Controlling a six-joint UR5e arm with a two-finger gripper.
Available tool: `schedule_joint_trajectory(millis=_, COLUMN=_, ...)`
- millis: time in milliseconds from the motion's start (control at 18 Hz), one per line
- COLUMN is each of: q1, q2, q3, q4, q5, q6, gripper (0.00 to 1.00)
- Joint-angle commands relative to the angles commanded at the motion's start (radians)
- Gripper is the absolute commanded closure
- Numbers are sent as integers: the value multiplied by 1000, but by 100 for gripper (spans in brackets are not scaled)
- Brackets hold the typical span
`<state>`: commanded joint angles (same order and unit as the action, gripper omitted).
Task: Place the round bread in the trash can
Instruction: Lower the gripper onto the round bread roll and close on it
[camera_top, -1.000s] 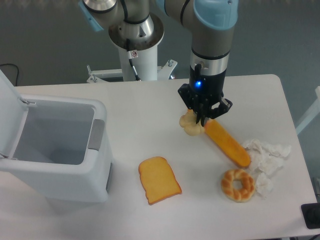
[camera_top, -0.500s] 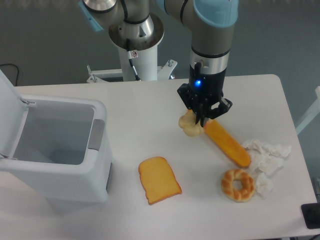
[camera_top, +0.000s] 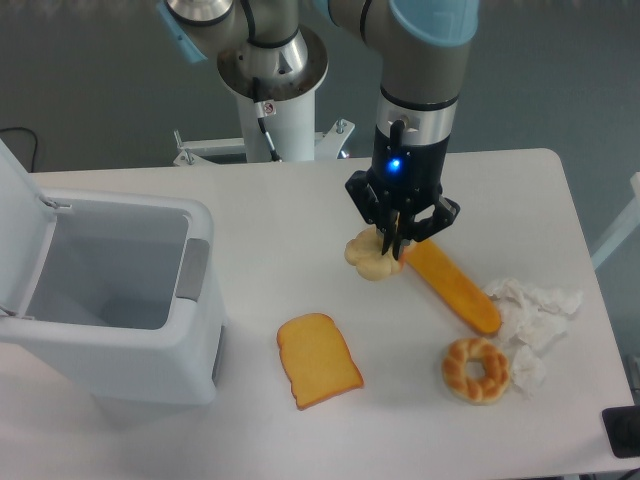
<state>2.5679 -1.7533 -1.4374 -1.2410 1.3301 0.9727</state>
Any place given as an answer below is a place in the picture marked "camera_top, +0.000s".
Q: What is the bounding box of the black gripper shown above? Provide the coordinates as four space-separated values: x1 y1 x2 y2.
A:
345 119 460 260

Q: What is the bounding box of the pale round knotted bread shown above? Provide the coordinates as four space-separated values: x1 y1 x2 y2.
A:
344 226 404 281

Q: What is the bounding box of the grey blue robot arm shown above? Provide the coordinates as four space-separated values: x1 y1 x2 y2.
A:
159 1 479 257

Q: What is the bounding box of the white grey trash can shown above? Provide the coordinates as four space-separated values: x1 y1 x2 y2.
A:
1 148 228 407

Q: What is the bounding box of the long orange baguette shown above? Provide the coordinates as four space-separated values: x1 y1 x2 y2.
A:
402 240 502 335

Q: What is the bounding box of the crumpled white tissue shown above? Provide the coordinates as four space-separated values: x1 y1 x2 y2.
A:
484 278 584 397

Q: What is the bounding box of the orange toast slice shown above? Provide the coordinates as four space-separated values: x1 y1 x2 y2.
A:
276 313 364 410

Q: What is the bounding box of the black device at table edge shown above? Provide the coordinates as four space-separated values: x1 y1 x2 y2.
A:
601 405 639 458

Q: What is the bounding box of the black cable on pedestal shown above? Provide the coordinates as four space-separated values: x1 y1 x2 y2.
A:
251 75 284 163

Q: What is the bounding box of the braided ring bread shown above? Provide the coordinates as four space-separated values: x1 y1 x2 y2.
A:
441 338 511 405

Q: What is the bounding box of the white frame at right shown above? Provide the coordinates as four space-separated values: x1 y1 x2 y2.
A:
591 172 639 270

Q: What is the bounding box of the black cable on floor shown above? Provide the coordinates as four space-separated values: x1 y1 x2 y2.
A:
0 127 39 174

